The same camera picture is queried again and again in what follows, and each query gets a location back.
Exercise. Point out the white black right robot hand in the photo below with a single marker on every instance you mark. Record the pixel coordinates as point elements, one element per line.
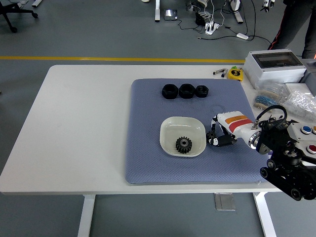
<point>237,124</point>

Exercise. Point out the large black gear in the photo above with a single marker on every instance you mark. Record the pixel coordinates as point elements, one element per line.
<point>184,145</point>

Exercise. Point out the small black hex nut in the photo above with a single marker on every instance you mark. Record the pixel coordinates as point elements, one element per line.
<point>202,90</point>

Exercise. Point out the large black hex nut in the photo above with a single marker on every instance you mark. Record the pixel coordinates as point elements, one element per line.
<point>169,90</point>
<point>187,90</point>

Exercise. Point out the grey push-button control box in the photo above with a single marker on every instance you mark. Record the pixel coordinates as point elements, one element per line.
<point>306,135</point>

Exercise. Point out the flat white box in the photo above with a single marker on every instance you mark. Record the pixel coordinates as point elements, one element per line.
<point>297,87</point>

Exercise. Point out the yellow tape measure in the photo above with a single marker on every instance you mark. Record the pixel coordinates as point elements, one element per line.
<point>235,73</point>

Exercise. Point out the white square dish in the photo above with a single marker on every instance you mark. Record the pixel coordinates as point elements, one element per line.
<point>181,126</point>

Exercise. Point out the small silver connector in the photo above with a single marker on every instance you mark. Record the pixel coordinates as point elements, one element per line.
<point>217,72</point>

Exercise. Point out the blue-grey padded mat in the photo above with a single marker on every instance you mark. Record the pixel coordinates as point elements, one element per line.
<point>187,168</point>

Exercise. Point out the clear bubble plastic bag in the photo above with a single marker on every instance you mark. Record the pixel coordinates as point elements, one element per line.
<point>301,101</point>

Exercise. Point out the metal floor plate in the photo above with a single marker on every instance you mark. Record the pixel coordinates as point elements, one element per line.
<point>224,201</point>

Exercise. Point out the white adapter block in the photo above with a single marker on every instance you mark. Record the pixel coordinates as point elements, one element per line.
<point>242,36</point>

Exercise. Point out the grey metal case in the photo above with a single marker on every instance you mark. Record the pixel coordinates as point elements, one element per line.
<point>310,72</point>

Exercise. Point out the white power strip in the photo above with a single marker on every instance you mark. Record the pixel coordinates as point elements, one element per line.
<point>212,27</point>

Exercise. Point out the black power adapter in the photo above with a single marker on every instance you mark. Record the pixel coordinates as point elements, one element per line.
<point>200,18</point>

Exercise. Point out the white desk leg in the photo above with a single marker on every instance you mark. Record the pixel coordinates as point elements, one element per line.
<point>157,11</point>
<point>237,12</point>

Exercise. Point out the person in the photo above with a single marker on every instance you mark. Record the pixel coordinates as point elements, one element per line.
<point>293,22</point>

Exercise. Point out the black desk phone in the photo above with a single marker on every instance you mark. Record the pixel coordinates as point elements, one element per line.
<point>170,14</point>

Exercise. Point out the white table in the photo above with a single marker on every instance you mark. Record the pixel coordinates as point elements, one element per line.
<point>81,123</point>

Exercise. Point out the black office chair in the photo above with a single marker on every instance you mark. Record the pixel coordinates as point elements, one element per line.
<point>10,12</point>

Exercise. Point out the grey electrical enclosure box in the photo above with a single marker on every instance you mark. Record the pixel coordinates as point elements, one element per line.
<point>274,71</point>

